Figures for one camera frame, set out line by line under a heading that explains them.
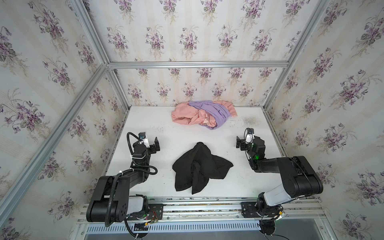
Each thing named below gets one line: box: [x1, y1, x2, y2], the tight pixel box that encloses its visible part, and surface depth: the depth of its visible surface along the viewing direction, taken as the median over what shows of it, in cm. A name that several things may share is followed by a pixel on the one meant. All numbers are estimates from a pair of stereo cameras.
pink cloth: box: [171, 100, 238, 127], surface depth 109 cm
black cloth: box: [172, 142, 234, 195], surface depth 83 cm
